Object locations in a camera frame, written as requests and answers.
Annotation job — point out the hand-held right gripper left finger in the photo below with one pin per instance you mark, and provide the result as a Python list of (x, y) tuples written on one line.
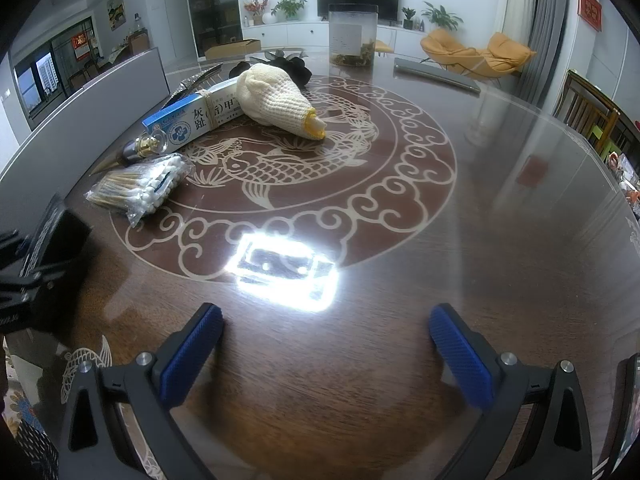
[(192, 355)]

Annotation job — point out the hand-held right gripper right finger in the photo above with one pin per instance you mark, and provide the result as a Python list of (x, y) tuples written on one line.
[(460, 355)]

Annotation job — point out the bag of cotton swabs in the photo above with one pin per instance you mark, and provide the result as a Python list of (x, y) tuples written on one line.
[(140, 185)]

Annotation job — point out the gold bottle with brown cone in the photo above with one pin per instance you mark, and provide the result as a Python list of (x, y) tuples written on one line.
[(135, 150)]

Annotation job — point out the blue and white medicine box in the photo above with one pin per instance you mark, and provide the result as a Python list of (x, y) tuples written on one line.
[(200, 120)]

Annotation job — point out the dark glittery pointed object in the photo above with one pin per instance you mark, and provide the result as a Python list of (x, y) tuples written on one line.
[(195, 81)]

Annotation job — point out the cream knit glove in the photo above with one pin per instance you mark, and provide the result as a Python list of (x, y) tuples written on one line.
[(272, 95)]

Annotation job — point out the black bow hair clip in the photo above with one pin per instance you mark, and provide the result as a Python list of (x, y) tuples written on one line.
[(282, 54)]

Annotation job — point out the black velvet cloth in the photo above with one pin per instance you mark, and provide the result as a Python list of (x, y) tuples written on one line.
[(297, 71)]

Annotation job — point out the dark wooden desktop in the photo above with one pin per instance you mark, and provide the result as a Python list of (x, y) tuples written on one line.
[(500, 260)]

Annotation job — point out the glass balcony door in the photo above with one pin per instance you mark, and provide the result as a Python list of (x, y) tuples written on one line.
[(45, 77)]

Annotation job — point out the dark smartphone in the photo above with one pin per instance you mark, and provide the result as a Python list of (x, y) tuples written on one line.
[(631, 410)]

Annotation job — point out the small wooden cabinet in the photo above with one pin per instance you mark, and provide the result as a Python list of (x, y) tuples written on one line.
[(139, 42)]

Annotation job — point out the pile of colourful clutter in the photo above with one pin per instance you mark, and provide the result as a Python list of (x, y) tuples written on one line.
[(627, 180)]

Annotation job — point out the framed landscape painting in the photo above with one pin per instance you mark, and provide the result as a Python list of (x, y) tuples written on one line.
[(115, 10)]

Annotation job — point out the cardboard box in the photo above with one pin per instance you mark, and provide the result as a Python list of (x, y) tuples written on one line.
[(230, 50)]

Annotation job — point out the wooden chair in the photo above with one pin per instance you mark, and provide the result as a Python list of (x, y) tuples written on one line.
[(590, 105)]

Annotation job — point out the glass display cabinet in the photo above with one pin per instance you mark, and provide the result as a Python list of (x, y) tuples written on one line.
[(210, 10)]

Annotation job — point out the orange lounge chair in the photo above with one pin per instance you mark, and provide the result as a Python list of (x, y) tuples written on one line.
[(507, 52), (447, 50)]

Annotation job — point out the red flowers in vase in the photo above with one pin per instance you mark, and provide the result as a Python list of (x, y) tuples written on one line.
[(256, 10)]

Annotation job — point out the orange stool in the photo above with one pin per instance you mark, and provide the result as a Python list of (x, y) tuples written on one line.
[(384, 47)]

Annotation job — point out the white television cabinet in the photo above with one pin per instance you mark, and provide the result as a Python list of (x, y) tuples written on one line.
[(305, 35)]

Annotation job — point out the grey curtain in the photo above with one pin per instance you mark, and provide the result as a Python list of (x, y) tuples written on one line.
[(547, 30)]

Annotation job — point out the bushy green potted plant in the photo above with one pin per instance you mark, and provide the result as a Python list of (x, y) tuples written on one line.
[(288, 7)]

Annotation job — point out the clear jar with black lid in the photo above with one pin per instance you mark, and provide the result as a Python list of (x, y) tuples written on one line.
[(352, 35)]

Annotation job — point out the long-leaf potted plant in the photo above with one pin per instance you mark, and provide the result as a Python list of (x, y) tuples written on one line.
[(442, 16)]

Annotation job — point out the small potted plant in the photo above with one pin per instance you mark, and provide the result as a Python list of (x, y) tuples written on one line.
[(408, 16)]

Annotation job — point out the white sheer curtain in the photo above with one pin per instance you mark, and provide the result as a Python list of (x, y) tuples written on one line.
[(517, 0)]

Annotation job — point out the black television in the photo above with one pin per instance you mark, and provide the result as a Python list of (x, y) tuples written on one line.
[(357, 0)]

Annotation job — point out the red wall hanging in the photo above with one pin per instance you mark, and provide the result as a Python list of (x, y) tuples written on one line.
[(590, 9)]

